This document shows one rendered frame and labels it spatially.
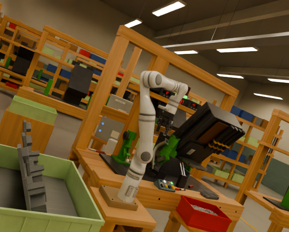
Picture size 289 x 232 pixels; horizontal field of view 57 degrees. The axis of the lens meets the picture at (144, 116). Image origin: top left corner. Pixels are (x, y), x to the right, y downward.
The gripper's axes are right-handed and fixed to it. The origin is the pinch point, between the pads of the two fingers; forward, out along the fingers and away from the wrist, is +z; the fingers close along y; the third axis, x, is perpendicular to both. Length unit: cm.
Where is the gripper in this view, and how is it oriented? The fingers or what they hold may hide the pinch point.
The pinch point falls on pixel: (160, 132)
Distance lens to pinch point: 171.5
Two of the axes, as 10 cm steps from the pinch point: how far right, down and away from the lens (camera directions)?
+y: -4.6, -2.5, 8.5
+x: -8.0, -3.0, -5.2
